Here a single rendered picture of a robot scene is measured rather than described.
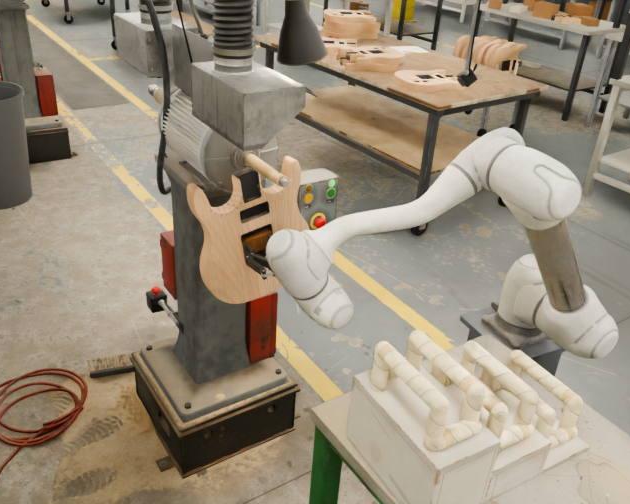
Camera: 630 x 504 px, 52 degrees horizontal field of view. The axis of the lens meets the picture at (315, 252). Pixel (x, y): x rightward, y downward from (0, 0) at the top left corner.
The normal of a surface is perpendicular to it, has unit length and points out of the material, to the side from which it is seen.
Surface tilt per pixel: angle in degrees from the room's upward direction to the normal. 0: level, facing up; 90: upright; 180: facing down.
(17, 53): 90
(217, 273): 88
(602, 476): 0
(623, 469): 0
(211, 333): 90
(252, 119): 90
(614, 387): 0
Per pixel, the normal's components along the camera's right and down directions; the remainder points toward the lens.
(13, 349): 0.06, -0.87
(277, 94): 0.55, 0.44
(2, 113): 0.79, 0.40
